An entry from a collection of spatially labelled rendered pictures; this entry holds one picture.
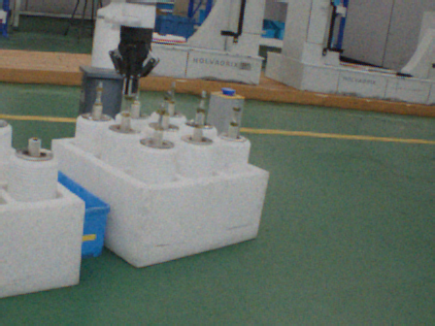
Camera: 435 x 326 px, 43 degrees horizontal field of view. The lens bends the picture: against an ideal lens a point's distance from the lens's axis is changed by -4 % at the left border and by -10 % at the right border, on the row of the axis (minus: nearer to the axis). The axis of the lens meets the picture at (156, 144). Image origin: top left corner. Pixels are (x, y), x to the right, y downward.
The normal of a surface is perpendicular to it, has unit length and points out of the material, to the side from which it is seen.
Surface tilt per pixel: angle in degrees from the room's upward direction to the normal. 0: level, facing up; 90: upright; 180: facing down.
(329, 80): 90
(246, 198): 90
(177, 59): 90
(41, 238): 90
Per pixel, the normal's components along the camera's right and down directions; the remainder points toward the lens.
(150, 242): 0.62, 0.27
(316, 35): 0.29, 0.28
